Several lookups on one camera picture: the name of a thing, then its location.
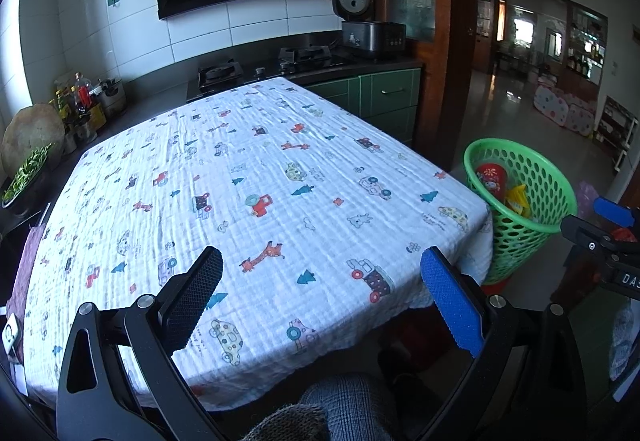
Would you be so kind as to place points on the green kitchen cabinet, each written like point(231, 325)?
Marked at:
point(395, 91)

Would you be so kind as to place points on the dotted play tent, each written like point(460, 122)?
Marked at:
point(565, 111)

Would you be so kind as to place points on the metal pot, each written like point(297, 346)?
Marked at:
point(112, 98)

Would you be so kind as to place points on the window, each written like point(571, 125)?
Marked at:
point(10, 31)

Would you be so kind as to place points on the round wooden chopping board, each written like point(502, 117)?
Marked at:
point(30, 131)

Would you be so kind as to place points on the yellow snack packet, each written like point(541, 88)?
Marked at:
point(517, 198)

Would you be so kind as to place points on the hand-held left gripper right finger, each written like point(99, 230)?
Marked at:
point(452, 303)

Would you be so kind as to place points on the purple cloth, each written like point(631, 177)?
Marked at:
point(30, 266)

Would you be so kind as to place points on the black rice cooker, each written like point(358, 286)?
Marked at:
point(370, 41)

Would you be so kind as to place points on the wooden display cabinet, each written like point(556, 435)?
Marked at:
point(587, 46)
point(485, 31)

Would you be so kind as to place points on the steel cup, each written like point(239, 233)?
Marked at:
point(86, 128)

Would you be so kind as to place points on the white small device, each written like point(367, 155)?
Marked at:
point(11, 333)

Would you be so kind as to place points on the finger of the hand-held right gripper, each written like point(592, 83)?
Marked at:
point(590, 235)
point(615, 212)

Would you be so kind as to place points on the green plastic basket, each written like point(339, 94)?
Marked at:
point(467, 166)

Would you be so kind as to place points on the bowl of green vegetables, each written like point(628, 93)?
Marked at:
point(25, 171)

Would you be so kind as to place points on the person's grey knit sweater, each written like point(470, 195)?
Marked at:
point(285, 423)

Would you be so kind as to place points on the red sauce bottle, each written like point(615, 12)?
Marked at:
point(83, 93)

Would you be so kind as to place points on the black gas stove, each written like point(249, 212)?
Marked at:
point(260, 71)

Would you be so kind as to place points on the wooden glass-door cabinet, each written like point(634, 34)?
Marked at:
point(450, 71)

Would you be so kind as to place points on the white shelf rack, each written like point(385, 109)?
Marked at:
point(615, 131)

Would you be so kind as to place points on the printed white tablecloth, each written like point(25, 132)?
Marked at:
point(275, 146)

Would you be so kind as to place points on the yellow oil bottle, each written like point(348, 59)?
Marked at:
point(62, 103)

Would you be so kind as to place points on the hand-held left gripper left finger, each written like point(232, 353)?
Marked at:
point(192, 301)

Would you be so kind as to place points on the red cartoon cup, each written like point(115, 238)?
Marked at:
point(492, 181)

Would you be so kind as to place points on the person's plaid trouser leg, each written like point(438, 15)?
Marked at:
point(350, 411)

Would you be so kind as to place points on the red plastic bag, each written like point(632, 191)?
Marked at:
point(625, 234)

